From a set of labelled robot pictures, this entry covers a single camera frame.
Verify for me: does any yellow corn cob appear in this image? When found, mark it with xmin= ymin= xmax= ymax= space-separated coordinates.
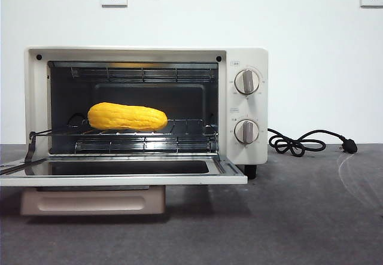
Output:
xmin=87 ymin=102 xmax=169 ymax=132

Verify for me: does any glass oven door with handle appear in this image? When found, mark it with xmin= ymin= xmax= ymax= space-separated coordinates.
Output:
xmin=0 ymin=130 xmax=249 ymax=217

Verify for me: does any white Toshiba toaster oven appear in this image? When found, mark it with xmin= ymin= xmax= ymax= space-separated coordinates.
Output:
xmin=23 ymin=45 xmax=269 ymax=182

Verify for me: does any round beige temperature knob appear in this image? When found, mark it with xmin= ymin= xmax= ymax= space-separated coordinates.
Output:
xmin=233 ymin=69 xmax=260 ymax=95

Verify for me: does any round beige timer knob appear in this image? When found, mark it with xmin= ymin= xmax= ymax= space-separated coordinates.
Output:
xmin=234 ymin=119 xmax=260 ymax=145

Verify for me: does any metal wire oven rack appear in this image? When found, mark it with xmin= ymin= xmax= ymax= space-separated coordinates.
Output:
xmin=29 ymin=118 xmax=219 ymax=137

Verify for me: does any black power cable with plug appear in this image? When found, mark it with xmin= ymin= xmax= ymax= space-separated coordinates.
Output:
xmin=267 ymin=127 xmax=358 ymax=155

